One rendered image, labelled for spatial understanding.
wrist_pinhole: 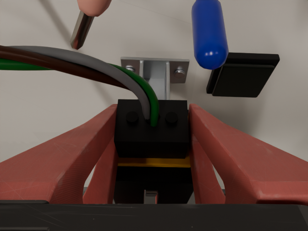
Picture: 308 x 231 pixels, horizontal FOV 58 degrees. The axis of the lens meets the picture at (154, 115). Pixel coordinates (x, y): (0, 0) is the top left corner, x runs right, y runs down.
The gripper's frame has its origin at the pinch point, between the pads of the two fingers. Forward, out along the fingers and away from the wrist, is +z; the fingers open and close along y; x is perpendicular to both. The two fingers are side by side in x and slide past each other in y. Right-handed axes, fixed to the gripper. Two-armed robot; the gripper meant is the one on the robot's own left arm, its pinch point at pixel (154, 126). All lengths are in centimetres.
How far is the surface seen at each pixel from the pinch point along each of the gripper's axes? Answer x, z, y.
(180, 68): 0.9, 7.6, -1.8
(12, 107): 6.0, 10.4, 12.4
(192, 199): 103, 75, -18
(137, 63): 0.4, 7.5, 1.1
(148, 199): 104, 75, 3
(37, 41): -1.2, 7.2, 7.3
